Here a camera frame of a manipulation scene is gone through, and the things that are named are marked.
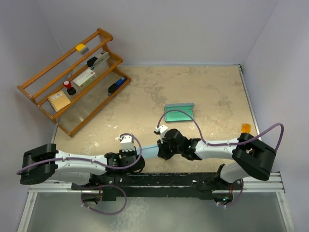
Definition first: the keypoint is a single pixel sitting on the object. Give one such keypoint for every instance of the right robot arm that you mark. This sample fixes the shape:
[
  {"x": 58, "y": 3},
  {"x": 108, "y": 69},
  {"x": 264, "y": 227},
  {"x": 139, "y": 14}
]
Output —
[{"x": 251, "y": 157}]

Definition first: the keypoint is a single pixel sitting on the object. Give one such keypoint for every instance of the brown spiral notebook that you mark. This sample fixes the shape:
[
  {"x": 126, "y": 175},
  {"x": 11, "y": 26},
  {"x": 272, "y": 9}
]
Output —
[{"x": 59, "y": 100}]

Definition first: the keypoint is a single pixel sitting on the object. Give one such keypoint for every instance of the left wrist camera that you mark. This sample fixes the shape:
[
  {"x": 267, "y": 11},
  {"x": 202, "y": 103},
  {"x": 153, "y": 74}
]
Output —
[{"x": 126, "y": 143}]

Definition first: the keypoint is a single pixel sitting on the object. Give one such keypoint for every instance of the white green box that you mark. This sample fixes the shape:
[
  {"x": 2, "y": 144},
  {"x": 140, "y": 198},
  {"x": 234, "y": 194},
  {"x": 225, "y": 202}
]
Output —
[{"x": 85, "y": 78}]

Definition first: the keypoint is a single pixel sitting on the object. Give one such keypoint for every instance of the grey glasses case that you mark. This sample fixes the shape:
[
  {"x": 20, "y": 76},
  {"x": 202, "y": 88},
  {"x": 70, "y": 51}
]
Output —
[{"x": 179, "y": 112}]

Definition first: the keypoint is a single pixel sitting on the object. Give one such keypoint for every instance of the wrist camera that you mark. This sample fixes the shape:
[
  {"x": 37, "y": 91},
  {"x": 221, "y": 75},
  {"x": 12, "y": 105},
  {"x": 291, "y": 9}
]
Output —
[
  {"x": 126, "y": 143},
  {"x": 161, "y": 130}
]

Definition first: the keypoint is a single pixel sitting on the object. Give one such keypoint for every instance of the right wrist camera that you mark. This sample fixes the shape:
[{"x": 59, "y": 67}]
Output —
[{"x": 161, "y": 130}]

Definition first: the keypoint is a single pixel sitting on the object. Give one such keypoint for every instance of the orange sunglasses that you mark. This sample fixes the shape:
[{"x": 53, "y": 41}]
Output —
[{"x": 246, "y": 128}]

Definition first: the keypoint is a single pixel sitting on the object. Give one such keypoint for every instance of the wooden shelf rack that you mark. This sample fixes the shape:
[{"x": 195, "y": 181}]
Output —
[{"x": 87, "y": 102}]

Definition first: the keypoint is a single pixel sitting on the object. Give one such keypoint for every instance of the blue cleaning cloth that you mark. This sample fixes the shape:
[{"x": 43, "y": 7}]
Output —
[{"x": 150, "y": 151}]

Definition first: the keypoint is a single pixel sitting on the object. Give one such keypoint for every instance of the yellow grey eraser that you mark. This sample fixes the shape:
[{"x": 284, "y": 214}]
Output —
[{"x": 82, "y": 48}]

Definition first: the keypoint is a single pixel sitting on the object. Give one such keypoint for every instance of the black white stapler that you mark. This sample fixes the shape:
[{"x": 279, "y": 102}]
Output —
[{"x": 98, "y": 58}]

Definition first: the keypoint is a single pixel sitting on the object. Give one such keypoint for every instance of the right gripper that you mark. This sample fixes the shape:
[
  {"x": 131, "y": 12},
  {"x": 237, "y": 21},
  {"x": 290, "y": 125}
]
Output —
[{"x": 162, "y": 152}]

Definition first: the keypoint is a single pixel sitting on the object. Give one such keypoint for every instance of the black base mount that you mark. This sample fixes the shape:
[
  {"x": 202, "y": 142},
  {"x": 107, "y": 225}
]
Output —
[{"x": 204, "y": 186}]

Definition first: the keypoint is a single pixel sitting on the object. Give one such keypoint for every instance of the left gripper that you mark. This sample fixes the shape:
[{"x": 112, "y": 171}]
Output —
[{"x": 122, "y": 153}]

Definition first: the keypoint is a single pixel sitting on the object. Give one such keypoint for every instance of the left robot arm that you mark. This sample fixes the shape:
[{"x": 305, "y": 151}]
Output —
[{"x": 47, "y": 163}]

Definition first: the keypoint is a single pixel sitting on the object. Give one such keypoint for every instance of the red black stamp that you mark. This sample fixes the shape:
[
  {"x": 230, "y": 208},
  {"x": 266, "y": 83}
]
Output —
[{"x": 70, "y": 89}]

